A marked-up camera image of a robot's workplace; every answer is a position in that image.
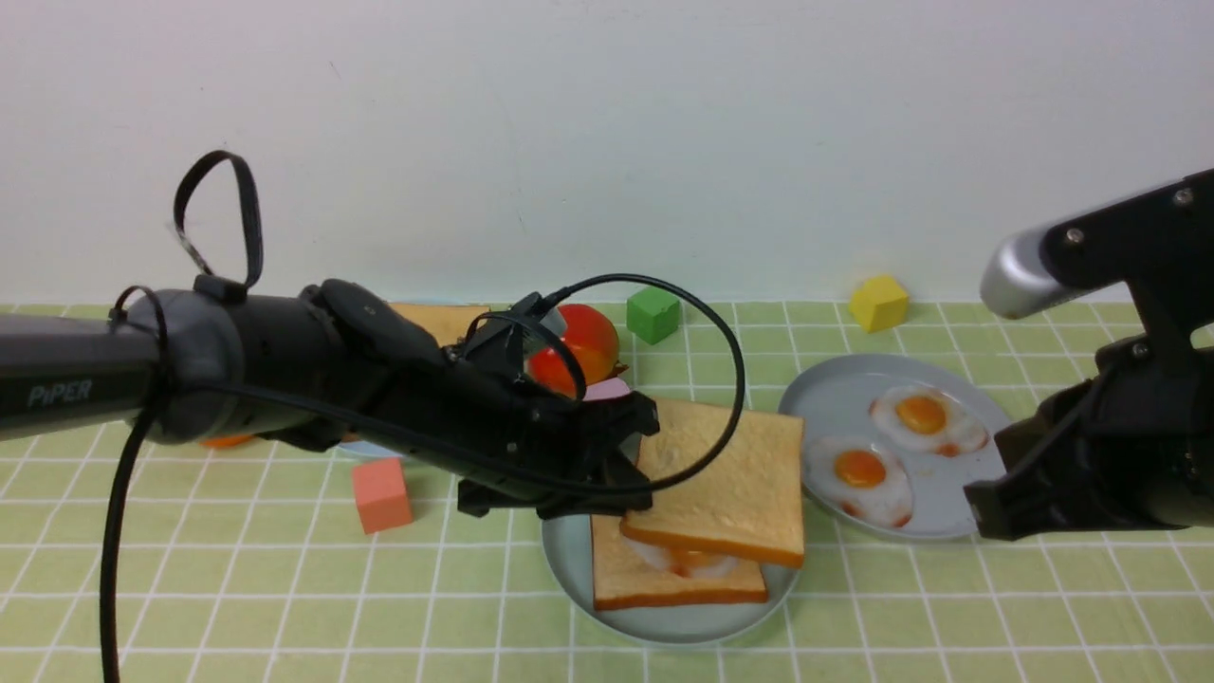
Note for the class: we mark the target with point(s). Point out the orange mandarin fruit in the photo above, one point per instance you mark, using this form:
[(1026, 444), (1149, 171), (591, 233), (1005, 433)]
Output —
[(227, 442)]

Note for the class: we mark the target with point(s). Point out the blue centre plate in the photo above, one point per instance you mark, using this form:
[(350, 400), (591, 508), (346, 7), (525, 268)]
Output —
[(567, 549)]

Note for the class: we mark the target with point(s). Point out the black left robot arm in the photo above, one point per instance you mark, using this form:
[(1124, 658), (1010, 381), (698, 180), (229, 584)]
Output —
[(309, 370)]

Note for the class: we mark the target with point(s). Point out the blue bread plate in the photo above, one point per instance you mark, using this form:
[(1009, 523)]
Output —
[(362, 450)]

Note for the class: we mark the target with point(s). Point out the light pink cube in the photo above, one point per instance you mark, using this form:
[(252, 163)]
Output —
[(610, 388)]

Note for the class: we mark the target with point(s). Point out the green cube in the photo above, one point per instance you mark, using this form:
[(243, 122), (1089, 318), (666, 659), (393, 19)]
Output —
[(653, 314)]

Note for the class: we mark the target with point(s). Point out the yellow cube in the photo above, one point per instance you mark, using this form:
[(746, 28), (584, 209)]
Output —
[(880, 303)]

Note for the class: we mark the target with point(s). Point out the green checkered tablecloth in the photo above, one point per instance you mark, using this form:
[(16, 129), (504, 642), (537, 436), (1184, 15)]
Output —
[(249, 565)]

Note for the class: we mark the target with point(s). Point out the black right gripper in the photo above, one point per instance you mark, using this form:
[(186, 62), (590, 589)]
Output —
[(1129, 449)]

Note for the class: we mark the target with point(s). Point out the red mango fruit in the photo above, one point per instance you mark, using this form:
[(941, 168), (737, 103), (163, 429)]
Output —
[(594, 343)]

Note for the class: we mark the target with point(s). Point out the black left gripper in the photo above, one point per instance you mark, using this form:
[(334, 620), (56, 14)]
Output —
[(515, 444)]

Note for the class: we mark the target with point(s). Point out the fried egg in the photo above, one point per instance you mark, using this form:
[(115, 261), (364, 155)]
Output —
[(918, 418), (683, 563), (856, 477)]

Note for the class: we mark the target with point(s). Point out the toast slice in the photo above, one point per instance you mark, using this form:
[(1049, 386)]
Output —
[(747, 503), (448, 324), (622, 581)]

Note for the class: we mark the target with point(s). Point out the blue egg plate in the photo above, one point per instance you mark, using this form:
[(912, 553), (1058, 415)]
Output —
[(833, 398)]

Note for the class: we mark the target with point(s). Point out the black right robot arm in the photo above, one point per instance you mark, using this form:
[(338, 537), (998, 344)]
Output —
[(1160, 245)]

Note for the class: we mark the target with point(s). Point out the fried egg left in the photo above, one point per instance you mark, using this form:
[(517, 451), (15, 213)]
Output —
[(856, 477)]

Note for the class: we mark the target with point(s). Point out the fried egg right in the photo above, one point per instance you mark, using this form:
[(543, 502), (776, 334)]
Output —
[(918, 418)]

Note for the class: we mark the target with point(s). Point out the salmon pink cube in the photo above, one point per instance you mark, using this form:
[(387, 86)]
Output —
[(381, 495)]

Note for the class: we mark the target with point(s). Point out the fried egg top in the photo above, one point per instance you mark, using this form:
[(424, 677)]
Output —
[(683, 563)]

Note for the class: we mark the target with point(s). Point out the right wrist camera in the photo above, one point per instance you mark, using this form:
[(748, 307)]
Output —
[(1016, 284)]

